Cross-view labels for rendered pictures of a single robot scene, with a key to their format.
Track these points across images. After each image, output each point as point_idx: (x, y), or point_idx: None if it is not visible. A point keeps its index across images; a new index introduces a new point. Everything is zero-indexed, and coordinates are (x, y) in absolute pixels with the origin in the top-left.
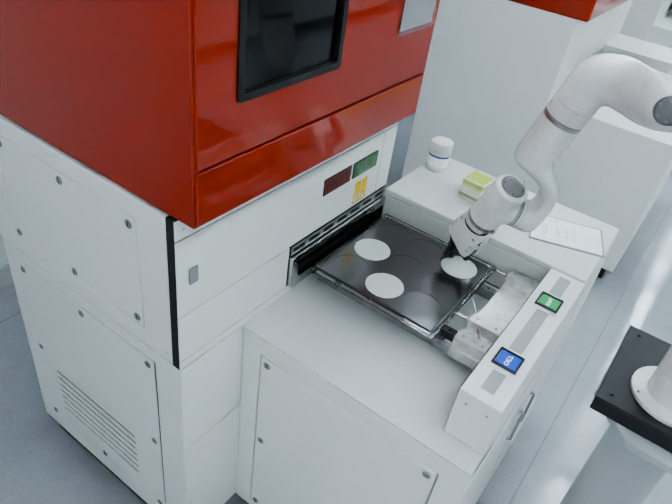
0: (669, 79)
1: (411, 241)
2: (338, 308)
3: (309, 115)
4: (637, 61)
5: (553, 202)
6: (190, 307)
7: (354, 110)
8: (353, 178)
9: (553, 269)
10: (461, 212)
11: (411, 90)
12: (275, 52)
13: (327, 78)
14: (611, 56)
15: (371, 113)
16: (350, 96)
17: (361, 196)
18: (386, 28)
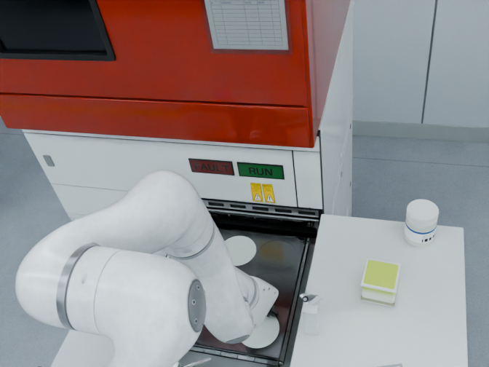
0: (41, 241)
1: (275, 274)
2: None
3: (94, 90)
4: (114, 204)
5: (205, 324)
6: (58, 181)
7: (167, 107)
8: (241, 175)
9: None
10: (330, 290)
11: (283, 119)
12: (27, 30)
13: (103, 66)
14: (141, 182)
15: (202, 119)
16: (151, 92)
17: (269, 200)
18: (183, 39)
